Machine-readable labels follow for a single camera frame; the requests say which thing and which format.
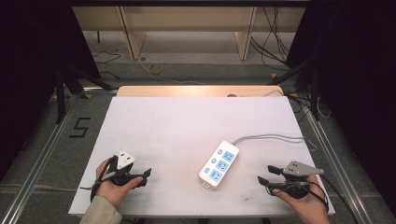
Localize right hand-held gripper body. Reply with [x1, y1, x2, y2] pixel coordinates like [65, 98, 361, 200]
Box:
[271, 160, 325, 200]

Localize grey power strip cable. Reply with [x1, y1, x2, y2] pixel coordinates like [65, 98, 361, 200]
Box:
[232, 133, 318, 152]

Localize aluminium floor rail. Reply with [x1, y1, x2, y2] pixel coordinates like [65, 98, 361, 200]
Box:
[304, 110, 376, 224]
[0, 92, 82, 224]

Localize person's left hand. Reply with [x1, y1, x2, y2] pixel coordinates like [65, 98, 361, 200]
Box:
[95, 157, 145, 209]

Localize bundle of black cables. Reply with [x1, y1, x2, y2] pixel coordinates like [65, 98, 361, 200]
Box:
[249, 6, 295, 73]

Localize yellow tape roll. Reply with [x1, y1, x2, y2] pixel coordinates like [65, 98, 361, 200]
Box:
[147, 63, 163, 76]

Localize left hand-held gripper cable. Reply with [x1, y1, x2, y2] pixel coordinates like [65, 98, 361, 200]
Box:
[79, 157, 118, 203]

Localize black metal stand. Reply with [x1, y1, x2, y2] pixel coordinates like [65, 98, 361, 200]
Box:
[53, 64, 115, 125]
[267, 58, 322, 122]

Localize right hand-held gripper cable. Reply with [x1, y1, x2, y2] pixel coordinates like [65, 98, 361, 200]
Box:
[306, 175, 360, 224]

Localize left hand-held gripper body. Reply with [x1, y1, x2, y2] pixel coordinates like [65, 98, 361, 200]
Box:
[106, 150, 138, 188]

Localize black floor cable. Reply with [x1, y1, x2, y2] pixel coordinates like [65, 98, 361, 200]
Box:
[92, 50, 122, 80]

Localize black curtain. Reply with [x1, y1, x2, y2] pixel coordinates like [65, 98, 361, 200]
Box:
[0, 0, 102, 181]
[284, 0, 396, 206]

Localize hand-held gripper cable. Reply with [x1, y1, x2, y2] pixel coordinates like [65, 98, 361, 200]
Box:
[306, 175, 360, 224]
[79, 157, 118, 203]

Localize white power strip blue sockets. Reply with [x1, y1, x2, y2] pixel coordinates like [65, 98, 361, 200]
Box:
[198, 140, 241, 189]

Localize light wooden desk frame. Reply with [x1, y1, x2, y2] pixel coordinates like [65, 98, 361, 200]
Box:
[72, 6, 306, 62]

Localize person's right hand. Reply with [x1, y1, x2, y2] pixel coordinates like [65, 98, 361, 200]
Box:
[272, 175, 332, 224]

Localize white table cover board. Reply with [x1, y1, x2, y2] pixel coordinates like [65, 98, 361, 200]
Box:
[67, 95, 336, 217]

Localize white floor cable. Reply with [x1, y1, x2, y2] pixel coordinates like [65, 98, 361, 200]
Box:
[136, 58, 207, 86]

